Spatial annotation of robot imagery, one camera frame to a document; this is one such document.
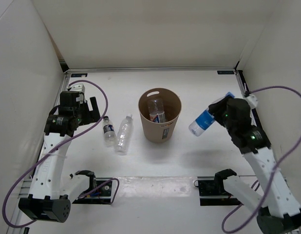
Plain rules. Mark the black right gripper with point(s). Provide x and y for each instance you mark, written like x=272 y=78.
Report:
x=218 y=107

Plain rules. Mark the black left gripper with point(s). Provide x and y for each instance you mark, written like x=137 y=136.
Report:
x=94 y=115

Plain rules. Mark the blue label water bottle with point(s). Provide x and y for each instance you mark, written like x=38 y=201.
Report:
x=201 y=123

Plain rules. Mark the small black label bottle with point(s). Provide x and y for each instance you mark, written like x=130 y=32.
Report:
x=108 y=130

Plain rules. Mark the clear unlabelled plastic bottle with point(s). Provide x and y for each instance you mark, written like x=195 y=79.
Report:
x=124 y=134

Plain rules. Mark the white red label bottle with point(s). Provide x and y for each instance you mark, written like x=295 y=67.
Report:
x=156 y=110

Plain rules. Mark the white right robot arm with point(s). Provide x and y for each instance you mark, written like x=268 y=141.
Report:
x=277 y=211

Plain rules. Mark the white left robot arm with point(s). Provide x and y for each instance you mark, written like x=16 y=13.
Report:
x=47 y=199

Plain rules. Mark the tan round waste bin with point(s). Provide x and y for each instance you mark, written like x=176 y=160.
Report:
x=159 y=132

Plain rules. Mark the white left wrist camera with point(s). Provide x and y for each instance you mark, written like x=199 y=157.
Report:
x=77 y=87

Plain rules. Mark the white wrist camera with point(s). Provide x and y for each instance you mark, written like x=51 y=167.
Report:
x=251 y=99
x=77 y=87

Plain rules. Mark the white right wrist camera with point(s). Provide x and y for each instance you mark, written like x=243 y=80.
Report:
x=251 y=99

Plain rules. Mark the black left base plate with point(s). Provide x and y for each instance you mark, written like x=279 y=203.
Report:
x=102 y=196

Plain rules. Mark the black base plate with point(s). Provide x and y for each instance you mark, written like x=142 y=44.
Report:
x=210 y=196
x=102 y=196

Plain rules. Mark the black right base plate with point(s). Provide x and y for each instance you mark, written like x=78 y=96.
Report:
x=210 y=196

